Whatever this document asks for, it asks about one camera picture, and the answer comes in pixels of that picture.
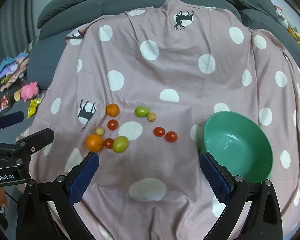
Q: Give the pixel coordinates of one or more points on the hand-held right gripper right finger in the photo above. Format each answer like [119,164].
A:
[215,177]

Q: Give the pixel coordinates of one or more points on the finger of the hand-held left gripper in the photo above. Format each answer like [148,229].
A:
[38,136]
[12,119]

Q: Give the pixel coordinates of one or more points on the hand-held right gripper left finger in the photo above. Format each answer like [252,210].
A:
[85,177]

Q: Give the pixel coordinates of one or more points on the large orange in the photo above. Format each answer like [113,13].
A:
[94,143]

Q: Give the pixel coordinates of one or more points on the green plastic bowl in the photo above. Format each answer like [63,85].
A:
[240,150]

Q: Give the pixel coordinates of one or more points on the red cherry tomato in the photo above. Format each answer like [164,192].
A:
[171,136]
[108,143]
[112,124]
[159,131]

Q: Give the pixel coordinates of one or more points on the small yellow round fruit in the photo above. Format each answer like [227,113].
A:
[152,116]
[99,131]

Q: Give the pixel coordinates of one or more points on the large green mango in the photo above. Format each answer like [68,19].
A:
[120,144]

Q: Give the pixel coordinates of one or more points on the small orange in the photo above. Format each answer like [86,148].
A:
[112,110]

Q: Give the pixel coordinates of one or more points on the small green mango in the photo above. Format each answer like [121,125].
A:
[142,111]

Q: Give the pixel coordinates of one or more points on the person's left hand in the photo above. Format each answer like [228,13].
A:
[1,197]

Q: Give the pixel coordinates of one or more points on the red snack packet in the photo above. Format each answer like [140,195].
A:
[5,102]

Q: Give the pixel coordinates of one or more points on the yellow cup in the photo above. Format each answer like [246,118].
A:
[17,96]

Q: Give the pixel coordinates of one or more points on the yellow snack packet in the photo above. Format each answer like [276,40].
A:
[33,107]

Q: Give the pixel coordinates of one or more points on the pink plush toy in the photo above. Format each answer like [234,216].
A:
[30,91]

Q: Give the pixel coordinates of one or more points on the clear plastic bottle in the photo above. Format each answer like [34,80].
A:
[23,80]

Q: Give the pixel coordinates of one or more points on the pile of colourful clothes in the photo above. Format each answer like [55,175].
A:
[7,72]

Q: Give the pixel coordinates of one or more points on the grey curtain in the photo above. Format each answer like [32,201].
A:
[15,22]

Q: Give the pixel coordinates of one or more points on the pink polka dot blanket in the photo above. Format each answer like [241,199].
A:
[165,80]

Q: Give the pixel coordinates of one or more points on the grey sofa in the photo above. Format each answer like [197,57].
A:
[65,5]

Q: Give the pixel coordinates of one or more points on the yellow stuffed toy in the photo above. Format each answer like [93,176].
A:
[296,33]

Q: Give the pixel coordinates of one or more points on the white and pink stuffed toy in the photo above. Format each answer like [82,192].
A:
[281,15]

